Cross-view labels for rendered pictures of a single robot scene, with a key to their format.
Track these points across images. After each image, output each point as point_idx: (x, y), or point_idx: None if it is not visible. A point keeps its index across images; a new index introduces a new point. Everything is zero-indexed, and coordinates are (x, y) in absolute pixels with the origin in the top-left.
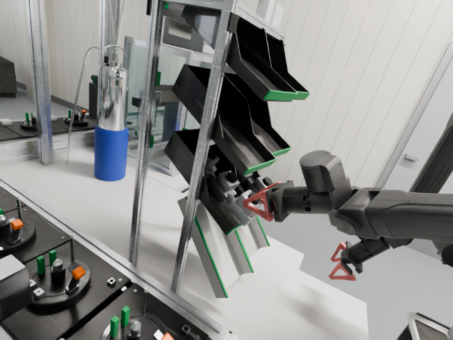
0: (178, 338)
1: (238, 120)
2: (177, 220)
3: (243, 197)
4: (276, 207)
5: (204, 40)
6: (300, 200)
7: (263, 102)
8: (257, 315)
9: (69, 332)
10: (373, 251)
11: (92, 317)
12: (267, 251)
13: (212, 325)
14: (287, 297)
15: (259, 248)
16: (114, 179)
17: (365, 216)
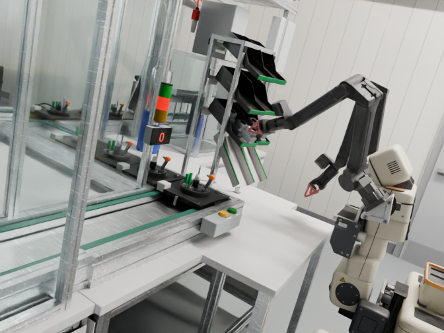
0: (214, 193)
1: (248, 94)
2: (203, 177)
3: (248, 127)
4: (262, 125)
5: (230, 54)
6: (273, 122)
7: (263, 87)
8: (257, 214)
9: None
10: (328, 174)
11: None
12: (269, 199)
13: (230, 196)
14: (278, 213)
15: (263, 197)
16: (152, 152)
17: (291, 118)
